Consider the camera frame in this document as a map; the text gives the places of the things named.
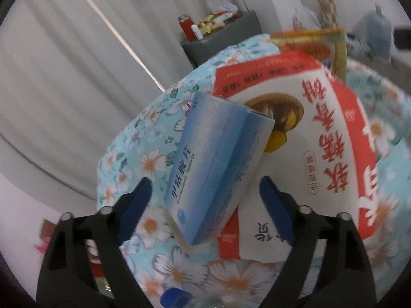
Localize Pepsi plastic bottle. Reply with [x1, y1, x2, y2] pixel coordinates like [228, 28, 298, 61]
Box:
[160, 288, 193, 308]

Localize white small bottle on cabinet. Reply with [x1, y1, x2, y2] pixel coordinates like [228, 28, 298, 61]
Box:
[191, 24, 203, 40]

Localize red thermos flask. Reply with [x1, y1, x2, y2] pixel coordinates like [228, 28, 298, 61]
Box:
[178, 14, 197, 41]

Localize white plastic bag by wall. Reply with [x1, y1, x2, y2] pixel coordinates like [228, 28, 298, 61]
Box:
[292, 6, 322, 30]

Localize blue water jug on floor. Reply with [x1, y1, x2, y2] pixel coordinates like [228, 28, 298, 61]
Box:
[366, 4, 392, 62]

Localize grey bedside cabinet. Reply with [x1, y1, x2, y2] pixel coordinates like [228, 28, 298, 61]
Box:
[180, 11, 263, 68]

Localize floral blue quilt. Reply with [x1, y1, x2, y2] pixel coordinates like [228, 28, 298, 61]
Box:
[97, 34, 410, 307]

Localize yellow orange snack bag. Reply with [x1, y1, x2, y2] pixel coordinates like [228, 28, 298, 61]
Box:
[270, 28, 348, 81]

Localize clear plastic bag on cabinet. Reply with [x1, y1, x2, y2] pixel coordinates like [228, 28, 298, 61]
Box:
[208, 0, 238, 14]

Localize red white snack box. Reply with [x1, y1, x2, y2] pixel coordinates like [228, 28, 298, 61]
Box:
[213, 52, 378, 263]

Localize blue white medicine box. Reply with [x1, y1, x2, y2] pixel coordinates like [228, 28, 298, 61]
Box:
[164, 92, 274, 250]

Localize patterned rolled mat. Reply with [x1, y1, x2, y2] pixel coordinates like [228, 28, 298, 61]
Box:
[317, 0, 339, 28]

